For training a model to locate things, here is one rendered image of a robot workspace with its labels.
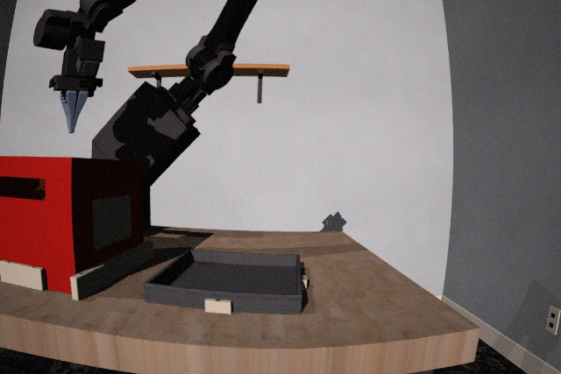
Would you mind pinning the orange bottle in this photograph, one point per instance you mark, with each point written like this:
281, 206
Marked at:
40, 191

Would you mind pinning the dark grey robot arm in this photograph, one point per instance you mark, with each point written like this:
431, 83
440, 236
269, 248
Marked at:
210, 62

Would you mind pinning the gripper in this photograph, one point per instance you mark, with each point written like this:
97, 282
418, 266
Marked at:
74, 92

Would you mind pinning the red crate with dividers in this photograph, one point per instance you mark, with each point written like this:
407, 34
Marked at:
93, 212

